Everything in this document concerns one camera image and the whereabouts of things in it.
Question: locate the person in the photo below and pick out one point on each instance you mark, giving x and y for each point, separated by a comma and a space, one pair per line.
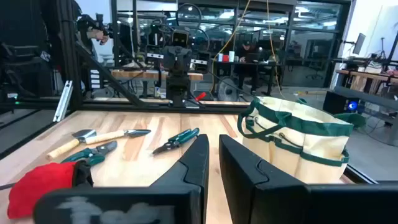
248, 59

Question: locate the cream green gardening tool bag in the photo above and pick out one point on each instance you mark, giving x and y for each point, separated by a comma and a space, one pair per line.
311, 149

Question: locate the wooden side desk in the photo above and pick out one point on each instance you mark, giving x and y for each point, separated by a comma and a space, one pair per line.
367, 76

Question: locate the small red object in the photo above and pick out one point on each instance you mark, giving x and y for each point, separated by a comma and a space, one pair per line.
201, 96

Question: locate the black computer case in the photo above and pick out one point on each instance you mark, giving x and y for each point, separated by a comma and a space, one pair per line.
337, 102

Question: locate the red cup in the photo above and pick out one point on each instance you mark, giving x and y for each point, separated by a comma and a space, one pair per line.
225, 58

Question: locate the white drawer unit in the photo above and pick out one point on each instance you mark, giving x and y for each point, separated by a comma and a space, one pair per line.
95, 79

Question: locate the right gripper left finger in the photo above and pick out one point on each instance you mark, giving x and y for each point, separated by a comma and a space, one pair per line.
174, 199

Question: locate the red glove black cuff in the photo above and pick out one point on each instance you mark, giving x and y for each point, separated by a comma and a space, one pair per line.
37, 186

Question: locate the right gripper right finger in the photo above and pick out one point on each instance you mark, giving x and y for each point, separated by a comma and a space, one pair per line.
264, 199

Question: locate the person's hand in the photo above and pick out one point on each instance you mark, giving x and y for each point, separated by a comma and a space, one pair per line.
100, 35

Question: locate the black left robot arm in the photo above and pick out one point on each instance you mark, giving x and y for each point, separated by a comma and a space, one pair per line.
178, 87

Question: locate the small monitor on arm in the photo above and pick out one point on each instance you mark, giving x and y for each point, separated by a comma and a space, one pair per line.
359, 43

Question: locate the black office desk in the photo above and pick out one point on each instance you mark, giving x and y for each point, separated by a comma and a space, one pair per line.
261, 63

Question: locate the grey floor fan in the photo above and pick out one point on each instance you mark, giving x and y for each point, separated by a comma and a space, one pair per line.
227, 89

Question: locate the white cup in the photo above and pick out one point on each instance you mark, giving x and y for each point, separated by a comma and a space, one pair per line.
232, 56
220, 57

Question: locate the wooden workbench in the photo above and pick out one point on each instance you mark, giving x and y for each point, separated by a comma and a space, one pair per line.
140, 75

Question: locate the black aluminium table frame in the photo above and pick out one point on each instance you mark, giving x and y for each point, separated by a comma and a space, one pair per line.
102, 105

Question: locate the white aluminium extrusion bar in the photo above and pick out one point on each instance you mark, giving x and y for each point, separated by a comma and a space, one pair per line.
63, 99

